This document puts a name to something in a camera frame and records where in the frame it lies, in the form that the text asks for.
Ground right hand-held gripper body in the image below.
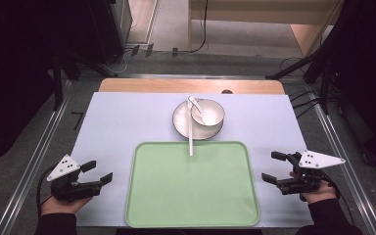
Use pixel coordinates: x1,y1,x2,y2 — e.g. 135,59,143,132
275,150,347,197

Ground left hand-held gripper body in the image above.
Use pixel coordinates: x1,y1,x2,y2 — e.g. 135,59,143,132
46,154,101,203

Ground person's right hand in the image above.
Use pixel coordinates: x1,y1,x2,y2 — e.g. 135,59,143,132
289,170,338,206

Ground person's left hand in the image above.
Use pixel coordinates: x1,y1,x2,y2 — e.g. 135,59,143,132
40,195,94,216

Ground pale blue table mat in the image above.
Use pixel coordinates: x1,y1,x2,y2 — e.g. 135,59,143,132
68,91,315,228

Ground green plastic tray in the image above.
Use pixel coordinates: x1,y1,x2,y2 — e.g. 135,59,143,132
124,140,260,229

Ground white bowl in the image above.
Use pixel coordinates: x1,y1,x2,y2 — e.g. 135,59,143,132
190,98,226,128

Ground white chopsticks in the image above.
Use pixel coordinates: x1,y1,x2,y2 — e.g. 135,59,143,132
187,97,195,157

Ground black tripod stand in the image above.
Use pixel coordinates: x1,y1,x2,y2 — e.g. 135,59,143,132
264,0,366,116

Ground white round plate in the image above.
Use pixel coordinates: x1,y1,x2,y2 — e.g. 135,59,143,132
171,99,225,142

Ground white ceramic spoon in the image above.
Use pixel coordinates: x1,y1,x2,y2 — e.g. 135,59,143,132
187,95,211,124

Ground black cabinet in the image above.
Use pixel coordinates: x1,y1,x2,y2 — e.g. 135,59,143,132
86,0,125,66

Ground light wooden bench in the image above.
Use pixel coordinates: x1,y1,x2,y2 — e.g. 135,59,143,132
187,0,345,57

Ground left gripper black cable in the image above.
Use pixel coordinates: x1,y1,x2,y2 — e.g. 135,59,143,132
35,165,57,216

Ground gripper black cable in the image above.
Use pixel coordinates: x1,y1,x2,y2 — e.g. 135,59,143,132
35,165,57,216
320,170,354,226

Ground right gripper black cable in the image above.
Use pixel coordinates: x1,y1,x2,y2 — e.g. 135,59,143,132
320,170,354,226

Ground metal floor rail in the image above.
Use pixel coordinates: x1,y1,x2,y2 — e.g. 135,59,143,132
305,92,376,235
0,79,73,235

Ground black floor cables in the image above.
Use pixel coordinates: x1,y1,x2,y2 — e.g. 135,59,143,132
288,88,322,119

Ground white floor cable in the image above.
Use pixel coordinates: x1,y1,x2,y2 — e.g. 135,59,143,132
103,48,134,75

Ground black hanging cable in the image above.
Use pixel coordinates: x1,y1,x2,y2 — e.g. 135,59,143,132
187,0,210,54

